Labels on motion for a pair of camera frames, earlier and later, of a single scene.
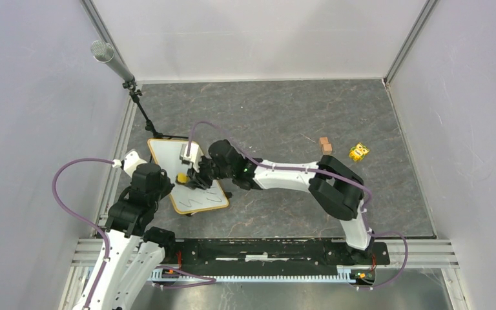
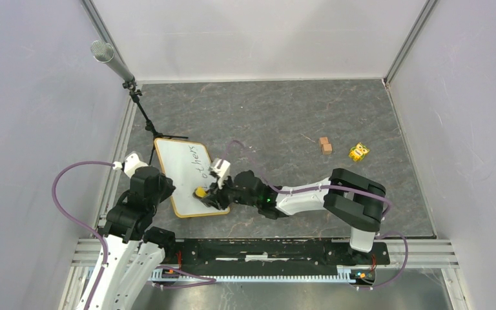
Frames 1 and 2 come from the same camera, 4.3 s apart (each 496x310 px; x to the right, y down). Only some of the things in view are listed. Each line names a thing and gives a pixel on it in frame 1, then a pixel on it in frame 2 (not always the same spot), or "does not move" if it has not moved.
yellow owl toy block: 358,152 does not move
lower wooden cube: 327,148 does not move
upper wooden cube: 323,140 does not move
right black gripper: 193,182 -> 219,202
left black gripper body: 166,186 does not move
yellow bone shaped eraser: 182,177 -> 200,192
